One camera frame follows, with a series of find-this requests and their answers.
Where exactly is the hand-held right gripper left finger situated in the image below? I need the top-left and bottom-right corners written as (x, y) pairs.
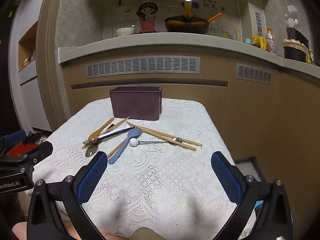
top-left (26, 151), bottom-right (108, 240)

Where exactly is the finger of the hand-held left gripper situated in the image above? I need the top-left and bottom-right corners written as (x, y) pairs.
top-left (0, 130), bottom-right (28, 153)
top-left (26, 141), bottom-right (54, 167)

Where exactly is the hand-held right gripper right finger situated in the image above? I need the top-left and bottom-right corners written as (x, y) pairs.
top-left (211, 151), bottom-right (293, 240)

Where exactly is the wooden spoon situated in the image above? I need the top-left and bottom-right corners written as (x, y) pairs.
top-left (89, 117), bottom-right (115, 140)

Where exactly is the black-handled metal spoon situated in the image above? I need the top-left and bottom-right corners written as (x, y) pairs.
top-left (82, 127), bottom-right (136, 145)

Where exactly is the metal spoon with white ball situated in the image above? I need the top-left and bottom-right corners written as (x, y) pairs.
top-left (129, 137), bottom-right (183, 147)

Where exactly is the blue plastic spoon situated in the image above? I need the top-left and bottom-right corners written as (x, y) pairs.
top-left (108, 129), bottom-right (143, 165)

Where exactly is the purple plastic utensil holder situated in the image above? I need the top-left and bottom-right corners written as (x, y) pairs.
top-left (109, 86), bottom-right (163, 122)

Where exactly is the red plastic object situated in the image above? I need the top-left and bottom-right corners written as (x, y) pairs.
top-left (9, 141), bottom-right (38, 157)

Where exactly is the white lace tablecloth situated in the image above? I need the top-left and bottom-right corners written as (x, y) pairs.
top-left (32, 97), bottom-right (257, 240)

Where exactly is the small grey vent grille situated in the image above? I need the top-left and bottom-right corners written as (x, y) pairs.
top-left (236, 63), bottom-right (273, 84)

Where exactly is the yellow jar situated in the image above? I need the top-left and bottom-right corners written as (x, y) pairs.
top-left (251, 35), bottom-right (266, 50)

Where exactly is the black round pot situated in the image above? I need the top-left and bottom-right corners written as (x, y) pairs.
top-left (282, 38), bottom-right (308, 63)

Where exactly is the white bowl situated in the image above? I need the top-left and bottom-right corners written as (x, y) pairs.
top-left (115, 25), bottom-right (137, 38)

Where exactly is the clear plastic bottle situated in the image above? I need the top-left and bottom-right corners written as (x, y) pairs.
top-left (265, 27), bottom-right (276, 53)

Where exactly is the white kitchen countertop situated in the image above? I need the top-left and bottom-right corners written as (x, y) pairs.
top-left (58, 32), bottom-right (320, 68)

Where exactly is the glass pot lid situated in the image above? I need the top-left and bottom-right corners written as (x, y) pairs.
top-left (209, 19), bottom-right (238, 41)

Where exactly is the black wok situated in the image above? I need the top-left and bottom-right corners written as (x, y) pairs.
top-left (164, 1), bottom-right (209, 35)

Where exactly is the black utensil rack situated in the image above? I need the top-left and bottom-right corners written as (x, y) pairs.
top-left (284, 14), bottom-right (310, 48)

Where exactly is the wooden wall shelf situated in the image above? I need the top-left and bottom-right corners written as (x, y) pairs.
top-left (18, 21), bottom-right (38, 72)

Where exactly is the cartoon figure wall sticker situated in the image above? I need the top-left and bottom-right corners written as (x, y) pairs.
top-left (135, 2), bottom-right (159, 33)

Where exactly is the wall text sticker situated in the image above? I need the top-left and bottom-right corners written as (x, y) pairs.
top-left (192, 0), bottom-right (227, 12)

